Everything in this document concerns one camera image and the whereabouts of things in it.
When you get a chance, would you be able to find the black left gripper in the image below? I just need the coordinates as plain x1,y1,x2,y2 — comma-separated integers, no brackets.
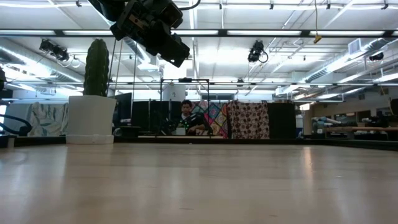
110,0,191,68

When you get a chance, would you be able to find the person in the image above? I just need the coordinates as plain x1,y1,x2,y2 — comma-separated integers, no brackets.
177,99,215,136

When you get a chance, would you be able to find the black partition panel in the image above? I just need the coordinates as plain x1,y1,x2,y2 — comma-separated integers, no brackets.
132,100,183,133
267,102,297,139

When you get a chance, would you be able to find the black monitor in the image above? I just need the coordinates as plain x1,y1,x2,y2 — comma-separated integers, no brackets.
113,92,133,127

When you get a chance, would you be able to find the colourful patchwork cloth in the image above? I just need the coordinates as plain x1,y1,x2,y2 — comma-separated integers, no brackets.
190,101,230,140

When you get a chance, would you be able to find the green cactus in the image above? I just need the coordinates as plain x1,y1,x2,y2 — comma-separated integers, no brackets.
83,38,110,97

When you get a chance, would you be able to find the black ceiling spotlight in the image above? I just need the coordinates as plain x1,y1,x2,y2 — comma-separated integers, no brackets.
247,39,269,64

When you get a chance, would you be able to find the brown dotted cloth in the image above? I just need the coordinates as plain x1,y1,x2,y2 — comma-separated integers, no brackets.
226,101,271,140

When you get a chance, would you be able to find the white plant pot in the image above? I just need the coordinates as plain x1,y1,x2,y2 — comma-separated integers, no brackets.
65,95,118,145

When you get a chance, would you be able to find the black ceiling lamp cluster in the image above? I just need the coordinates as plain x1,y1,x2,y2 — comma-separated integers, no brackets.
39,39,70,62

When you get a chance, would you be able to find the grey patterned cloth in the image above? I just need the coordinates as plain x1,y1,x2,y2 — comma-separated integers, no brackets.
26,101,69,137

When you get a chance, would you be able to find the wooden workbench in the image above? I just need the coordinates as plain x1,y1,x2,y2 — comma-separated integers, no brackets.
300,95,398,141

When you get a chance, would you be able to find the white air vent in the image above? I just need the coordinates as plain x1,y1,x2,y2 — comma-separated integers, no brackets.
348,38,362,56

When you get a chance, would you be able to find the black aluminium table frame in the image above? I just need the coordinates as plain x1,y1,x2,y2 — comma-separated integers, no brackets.
0,136,398,149

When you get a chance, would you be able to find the black curved cable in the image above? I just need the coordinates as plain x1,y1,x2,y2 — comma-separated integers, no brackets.
0,114,33,137

